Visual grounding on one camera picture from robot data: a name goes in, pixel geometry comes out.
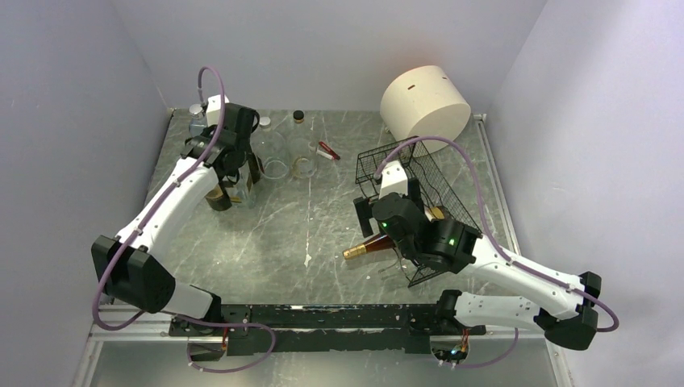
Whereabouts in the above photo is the gold capped amber wine bottle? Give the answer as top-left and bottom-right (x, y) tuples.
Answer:
(343, 206), (452, 260)

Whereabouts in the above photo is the cream cylindrical appliance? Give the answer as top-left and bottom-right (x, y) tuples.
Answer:
(380, 65), (472, 140)

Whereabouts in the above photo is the red utility knife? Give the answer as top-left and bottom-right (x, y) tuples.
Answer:
(319, 141), (340, 160)

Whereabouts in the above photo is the silver capped clear bottle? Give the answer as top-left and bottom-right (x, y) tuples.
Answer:
(252, 116), (290, 180)

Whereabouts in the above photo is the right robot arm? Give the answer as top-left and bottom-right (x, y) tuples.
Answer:
(353, 177), (602, 351)

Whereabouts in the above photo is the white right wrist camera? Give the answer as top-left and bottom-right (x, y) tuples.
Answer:
(378, 160), (408, 198)

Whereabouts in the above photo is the blue labelled clear bottle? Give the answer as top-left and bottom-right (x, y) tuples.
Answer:
(188, 102), (208, 138)

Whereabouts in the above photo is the black gold capped clear bottle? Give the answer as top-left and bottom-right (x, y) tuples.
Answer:
(225, 164), (256, 208)

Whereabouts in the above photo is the black wire wine rack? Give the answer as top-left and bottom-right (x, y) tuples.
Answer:
(355, 141), (482, 287)

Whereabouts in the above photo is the silver necked green wine bottle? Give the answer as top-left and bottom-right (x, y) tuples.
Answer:
(205, 184), (232, 212)

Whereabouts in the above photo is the white marker pen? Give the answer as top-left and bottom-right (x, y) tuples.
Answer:
(315, 149), (334, 160)

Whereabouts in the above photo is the dark wine bottle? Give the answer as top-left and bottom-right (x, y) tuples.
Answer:
(247, 152), (262, 185)

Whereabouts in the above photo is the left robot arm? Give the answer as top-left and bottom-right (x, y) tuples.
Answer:
(91, 103), (260, 335)

